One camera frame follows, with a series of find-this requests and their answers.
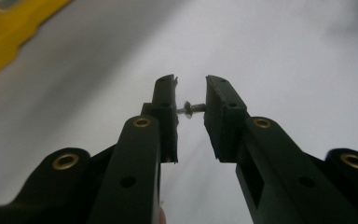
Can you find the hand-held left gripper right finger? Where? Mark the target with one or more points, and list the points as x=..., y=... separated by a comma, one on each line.
x=270, y=161

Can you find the yellow and black drawer organizer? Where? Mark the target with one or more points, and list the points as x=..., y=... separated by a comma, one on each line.
x=0, y=40

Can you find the small metal screw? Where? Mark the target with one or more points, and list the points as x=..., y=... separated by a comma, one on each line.
x=188, y=109

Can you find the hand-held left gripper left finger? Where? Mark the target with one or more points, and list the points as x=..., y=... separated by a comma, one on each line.
x=136, y=161

